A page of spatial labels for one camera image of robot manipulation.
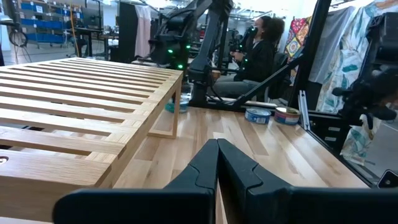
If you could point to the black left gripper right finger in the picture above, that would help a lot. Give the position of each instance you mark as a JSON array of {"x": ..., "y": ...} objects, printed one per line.
[{"x": 311, "y": 207}]

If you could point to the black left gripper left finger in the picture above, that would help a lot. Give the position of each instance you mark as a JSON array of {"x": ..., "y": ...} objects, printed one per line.
[{"x": 140, "y": 207}]

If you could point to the teal-labelled tin can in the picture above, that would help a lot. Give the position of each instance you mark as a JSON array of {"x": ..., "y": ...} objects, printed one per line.
[{"x": 168, "y": 108}]

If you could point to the gold-lidded pink-blue can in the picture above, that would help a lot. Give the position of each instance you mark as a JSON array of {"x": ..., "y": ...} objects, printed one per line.
[{"x": 286, "y": 116}]

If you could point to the blue-labelled tin can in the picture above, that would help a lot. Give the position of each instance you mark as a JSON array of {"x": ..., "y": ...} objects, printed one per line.
[{"x": 257, "y": 115}]

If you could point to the black idle robot arm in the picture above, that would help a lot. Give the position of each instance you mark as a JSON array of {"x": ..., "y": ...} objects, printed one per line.
[{"x": 382, "y": 37}]

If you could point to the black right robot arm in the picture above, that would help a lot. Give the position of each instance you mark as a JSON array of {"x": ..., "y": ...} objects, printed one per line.
[{"x": 203, "y": 62}]

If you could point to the wooden slatted shelf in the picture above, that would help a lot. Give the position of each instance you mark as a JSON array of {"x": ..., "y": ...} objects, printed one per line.
[{"x": 62, "y": 105}]

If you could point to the silver shelf screw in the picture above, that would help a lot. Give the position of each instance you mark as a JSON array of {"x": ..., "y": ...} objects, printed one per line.
[{"x": 2, "y": 160}]

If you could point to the pale pink hanging cloth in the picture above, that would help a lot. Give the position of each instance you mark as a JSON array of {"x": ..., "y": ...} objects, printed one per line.
[{"x": 143, "y": 31}]

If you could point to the black partition panel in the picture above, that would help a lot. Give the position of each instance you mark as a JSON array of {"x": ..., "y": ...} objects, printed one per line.
[{"x": 127, "y": 34}]

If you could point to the black workshop desk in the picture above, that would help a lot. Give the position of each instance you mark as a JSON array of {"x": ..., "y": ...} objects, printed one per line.
[{"x": 88, "y": 31}]

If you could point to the black smartphone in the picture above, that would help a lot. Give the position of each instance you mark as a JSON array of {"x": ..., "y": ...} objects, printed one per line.
[{"x": 388, "y": 179}]

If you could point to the person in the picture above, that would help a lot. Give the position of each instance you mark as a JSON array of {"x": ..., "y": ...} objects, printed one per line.
[{"x": 258, "y": 62}]

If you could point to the silver aluminium bar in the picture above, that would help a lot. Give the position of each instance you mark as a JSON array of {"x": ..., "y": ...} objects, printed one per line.
[{"x": 303, "y": 109}]

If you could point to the blue storage bin rack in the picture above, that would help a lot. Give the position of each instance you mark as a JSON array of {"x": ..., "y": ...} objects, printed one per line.
[{"x": 43, "y": 37}]

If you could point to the colourful patterned quilt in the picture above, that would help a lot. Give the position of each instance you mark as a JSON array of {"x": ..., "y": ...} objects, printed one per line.
[{"x": 297, "y": 34}]

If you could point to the white teal floral cloth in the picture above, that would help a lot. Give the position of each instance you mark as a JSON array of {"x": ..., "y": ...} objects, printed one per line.
[{"x": 345, "y": 71}]

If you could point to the grey hanging cloth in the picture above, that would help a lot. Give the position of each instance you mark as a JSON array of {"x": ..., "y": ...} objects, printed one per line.
[{"x": 331, "y": 43}]

